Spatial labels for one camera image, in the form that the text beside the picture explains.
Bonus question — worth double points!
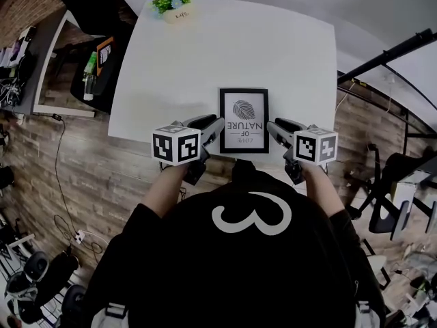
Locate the black-framed whiteboard on stand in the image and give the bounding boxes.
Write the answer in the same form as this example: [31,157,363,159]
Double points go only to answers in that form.
[336,28,437,156]

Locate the black rounded device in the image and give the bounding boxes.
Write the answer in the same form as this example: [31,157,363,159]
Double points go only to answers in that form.
[5,251,79,324]

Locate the white table top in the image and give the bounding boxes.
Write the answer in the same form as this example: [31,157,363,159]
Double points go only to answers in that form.
[107,0,339,166]

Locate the black floor cable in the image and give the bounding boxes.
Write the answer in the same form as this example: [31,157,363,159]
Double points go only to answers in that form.
[53,114,103,262]

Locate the person's right forearm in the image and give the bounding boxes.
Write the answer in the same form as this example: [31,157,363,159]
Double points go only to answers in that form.
[300,164,346,218]

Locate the person's left forearm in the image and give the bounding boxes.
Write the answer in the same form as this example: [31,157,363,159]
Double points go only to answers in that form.
[140,164,188,218]

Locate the black mesh office chair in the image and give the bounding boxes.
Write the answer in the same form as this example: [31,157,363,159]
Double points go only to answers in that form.
[344,143,437,242]

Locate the grey top table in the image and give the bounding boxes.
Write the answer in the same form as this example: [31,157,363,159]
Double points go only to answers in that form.
[0,8,96,119]

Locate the white chair with black armrests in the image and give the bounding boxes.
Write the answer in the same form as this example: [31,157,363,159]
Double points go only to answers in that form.
[361,239,392,292]

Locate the black framed nature print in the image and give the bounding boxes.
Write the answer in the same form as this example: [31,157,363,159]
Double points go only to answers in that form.
[218,87,270,155]

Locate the green plastic bottle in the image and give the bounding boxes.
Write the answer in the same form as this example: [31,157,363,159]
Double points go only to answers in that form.
[83,51,99,101]

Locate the white harness strap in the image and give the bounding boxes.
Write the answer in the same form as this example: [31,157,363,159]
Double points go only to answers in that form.
[354,301,382,328]
[90,302,130,328]

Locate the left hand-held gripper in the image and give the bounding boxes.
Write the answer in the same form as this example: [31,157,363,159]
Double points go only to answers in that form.
[151,113,225,187]

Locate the small potted flower plant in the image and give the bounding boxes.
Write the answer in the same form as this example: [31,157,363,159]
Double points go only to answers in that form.
[148,0,201,25]

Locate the person's black shirt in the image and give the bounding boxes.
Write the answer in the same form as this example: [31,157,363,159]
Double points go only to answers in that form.
[81,161,386,328]

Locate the orange-edged flat case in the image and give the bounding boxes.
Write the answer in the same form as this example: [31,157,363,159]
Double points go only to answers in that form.
[96,36,115,77]

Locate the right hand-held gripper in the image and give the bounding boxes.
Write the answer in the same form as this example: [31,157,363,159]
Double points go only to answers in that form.
[266,117,339,186]

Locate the white purple box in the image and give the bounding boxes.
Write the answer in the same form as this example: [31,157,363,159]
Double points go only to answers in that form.
[10,25,37,64]

